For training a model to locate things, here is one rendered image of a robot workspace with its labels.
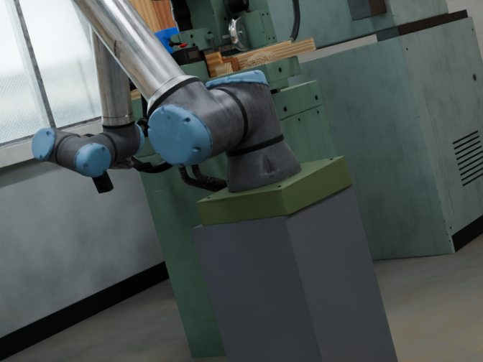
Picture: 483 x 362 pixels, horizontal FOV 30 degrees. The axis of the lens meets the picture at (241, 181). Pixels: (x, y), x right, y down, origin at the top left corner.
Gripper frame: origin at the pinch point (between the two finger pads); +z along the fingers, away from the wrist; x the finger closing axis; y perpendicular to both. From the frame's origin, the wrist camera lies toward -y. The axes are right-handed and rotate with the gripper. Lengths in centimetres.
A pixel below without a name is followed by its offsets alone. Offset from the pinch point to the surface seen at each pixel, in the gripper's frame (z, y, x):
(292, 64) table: 32, 30, -41
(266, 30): 43, 48, -25
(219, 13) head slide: 36, 55, -12
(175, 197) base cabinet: 27.1, -6.1, 4.5
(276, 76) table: 21, 24, -41
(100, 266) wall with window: 112, -14, 117
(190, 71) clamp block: 9.1, 28.0, -17.7
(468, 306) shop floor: 74, -48, -73
